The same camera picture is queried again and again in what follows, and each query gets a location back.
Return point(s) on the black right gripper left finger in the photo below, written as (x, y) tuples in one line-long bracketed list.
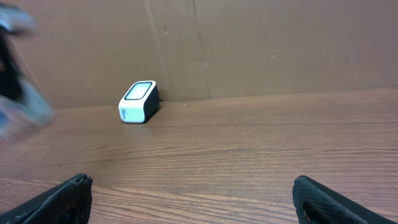
[(69, 202)]

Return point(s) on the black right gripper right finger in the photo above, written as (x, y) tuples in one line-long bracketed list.
[(317, 204)]

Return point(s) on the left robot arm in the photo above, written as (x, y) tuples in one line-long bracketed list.
[(23, 108)]

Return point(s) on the white barcode scanner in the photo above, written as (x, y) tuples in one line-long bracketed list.
[(140, 103)]

